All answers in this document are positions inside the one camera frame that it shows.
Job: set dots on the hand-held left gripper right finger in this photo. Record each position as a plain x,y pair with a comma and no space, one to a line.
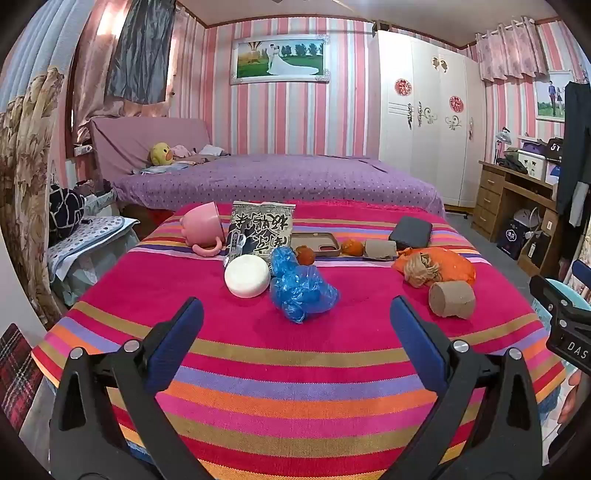
415,341

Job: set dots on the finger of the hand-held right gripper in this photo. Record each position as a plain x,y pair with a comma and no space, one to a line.
551,300

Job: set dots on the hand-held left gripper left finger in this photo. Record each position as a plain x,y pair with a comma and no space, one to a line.
178,341

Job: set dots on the round cardboard tube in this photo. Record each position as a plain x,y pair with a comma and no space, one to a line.
452,300

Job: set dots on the brown paper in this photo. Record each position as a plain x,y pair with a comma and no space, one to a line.
421,270

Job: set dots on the orange plastic bag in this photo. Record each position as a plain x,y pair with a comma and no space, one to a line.
455,267

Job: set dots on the white round container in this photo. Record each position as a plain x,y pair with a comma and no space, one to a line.
247,276

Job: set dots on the cardboard roll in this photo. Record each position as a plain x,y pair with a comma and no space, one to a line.
381,250

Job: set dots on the small tangerine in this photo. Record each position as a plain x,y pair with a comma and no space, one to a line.
353,248
305,255

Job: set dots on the blue plastic bag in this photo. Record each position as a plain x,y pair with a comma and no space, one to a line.
300,290

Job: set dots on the black and white snack bag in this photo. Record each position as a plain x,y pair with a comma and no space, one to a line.
261,230

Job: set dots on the person's right hand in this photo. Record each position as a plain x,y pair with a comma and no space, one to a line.
572,401

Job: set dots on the dark paper bag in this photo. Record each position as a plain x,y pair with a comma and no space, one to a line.
539,251

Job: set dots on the black box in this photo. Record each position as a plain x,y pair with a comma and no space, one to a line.
510,239

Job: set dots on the white appliance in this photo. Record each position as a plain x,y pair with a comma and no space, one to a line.
525,218

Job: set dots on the black wallet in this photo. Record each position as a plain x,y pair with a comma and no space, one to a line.
411,233

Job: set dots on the wooden desk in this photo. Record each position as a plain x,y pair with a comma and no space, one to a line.
489,198

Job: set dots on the pink cup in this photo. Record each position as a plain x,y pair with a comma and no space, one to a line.
203,224

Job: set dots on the brown phone case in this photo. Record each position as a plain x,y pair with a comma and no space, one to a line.
323,242

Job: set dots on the white storage box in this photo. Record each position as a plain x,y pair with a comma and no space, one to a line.
533,165

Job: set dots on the polka dot cloth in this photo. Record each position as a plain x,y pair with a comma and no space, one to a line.
87,235

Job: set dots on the dark clothes pile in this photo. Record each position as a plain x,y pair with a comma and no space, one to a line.
512,165

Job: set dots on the black bag with white print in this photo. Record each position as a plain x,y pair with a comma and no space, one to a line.
556,148

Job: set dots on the purple bag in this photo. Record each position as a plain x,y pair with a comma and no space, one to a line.
535,147

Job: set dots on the dark hanging clothes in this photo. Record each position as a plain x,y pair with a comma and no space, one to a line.
575,147

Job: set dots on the red plaid cloth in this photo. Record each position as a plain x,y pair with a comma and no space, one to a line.
18,374

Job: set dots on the black and white cushion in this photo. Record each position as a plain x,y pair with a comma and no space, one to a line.
67,212

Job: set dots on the desk lamp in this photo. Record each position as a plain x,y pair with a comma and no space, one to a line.
503,136

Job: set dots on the yellow duck plush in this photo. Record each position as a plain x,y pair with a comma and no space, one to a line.
160,153

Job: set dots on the pink cloth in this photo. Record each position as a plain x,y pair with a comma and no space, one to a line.
182,150

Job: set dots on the white cloth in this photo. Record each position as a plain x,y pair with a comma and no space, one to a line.
213,149

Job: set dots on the bed with purple cover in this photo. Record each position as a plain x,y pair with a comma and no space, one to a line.
286,177

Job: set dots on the framed couple photo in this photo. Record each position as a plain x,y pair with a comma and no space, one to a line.
551,97

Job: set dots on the pink covered headboard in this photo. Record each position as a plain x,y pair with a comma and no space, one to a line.
124,143

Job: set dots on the white wardrobe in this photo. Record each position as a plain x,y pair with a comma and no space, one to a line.
429,134

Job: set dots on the white power strip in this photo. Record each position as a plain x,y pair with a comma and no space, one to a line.
83,149

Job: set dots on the red round decal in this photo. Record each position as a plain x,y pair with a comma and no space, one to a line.
403,87
456,104

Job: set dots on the floral curtain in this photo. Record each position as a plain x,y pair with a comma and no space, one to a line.
27,161

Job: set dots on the pink curtain valance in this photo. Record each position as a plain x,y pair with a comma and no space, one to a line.
508,50

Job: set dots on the pink window curtain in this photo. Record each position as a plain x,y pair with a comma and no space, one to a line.
90,69

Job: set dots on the grey window cloth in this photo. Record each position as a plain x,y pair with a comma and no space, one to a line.
138,50

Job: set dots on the framed wedding photo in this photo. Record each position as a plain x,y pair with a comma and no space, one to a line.
279,59

